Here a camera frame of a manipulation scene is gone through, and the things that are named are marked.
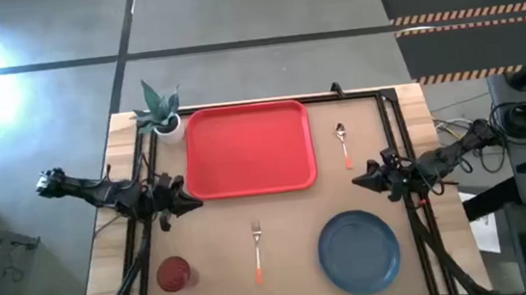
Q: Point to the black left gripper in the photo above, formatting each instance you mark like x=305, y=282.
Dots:
x=166, y=198

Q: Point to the white plant pot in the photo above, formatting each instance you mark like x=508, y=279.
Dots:
x=174, y=136

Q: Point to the black aluminium rig frame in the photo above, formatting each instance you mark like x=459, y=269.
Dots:
x=390, y=99

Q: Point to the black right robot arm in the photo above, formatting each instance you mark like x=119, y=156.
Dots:
x=443, y=156

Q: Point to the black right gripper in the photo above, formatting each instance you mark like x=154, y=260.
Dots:
x=394, y=176

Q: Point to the white paper sheet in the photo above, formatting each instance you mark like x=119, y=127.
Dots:
x=484, y=230

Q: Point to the blue round plate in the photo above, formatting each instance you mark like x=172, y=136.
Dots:
x=359, y=252

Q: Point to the small black bracket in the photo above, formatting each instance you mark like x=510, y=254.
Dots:
x=336, y=88

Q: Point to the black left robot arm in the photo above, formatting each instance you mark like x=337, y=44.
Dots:
x=103, y=194

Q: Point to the red plastic tray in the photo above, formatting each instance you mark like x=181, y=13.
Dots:
x=248, y=149

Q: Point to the green leafy plant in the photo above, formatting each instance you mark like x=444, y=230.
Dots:
x=155, y=107

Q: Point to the red translucent cup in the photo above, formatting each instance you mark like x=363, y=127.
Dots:
x=173, y=273

